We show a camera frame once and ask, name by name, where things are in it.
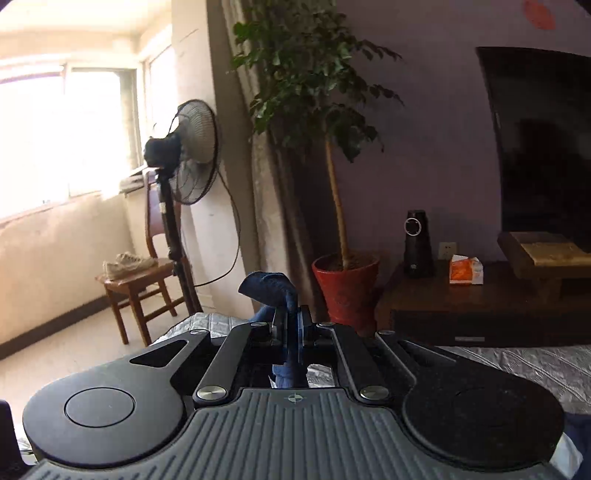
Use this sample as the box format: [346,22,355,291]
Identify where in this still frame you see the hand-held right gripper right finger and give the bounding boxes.
[295,305,467,402]

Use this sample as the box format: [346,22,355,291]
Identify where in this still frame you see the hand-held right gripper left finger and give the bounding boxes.
[129,305,289,407]

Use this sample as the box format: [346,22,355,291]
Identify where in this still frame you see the blue long-sleeve printed shirt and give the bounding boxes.
[238,272,591,480]

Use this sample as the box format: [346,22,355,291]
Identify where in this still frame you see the red plant pot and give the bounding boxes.
[311,251,382,326]

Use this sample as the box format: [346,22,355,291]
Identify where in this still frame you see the beige curtain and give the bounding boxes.
[205,0,324,319]

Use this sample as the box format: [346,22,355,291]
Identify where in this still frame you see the dark wooden cabinet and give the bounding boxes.
[375,261,591,347]

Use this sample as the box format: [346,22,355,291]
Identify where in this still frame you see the black tapered speaker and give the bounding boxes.
[403,210,435,278]

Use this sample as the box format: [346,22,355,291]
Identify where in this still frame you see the wooden chair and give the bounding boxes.
[95,171,185,347]

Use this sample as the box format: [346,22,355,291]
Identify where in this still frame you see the orange tissue pack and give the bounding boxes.
[449,254,485,285]

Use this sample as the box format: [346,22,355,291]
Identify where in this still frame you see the black standing fan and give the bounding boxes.
[144,99,220,315]

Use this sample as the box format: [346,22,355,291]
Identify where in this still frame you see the silver quilted bedspread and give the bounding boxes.
[152,311,591,416]

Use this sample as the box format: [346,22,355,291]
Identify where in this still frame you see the green indoor tree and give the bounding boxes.
[231,9,404,273]

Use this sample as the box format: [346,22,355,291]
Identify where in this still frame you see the wooden television riser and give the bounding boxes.
[497,231,591,301]

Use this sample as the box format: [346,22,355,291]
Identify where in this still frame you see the window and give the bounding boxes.
[0,65,139,222]

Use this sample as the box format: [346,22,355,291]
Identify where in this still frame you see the black flat television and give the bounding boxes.
[475,46,591,252]

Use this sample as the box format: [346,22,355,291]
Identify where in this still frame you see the black fan cable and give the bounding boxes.
[194,175,243,289]

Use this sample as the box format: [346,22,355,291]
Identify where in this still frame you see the red wall sticker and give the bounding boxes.
[523,0,556,31]

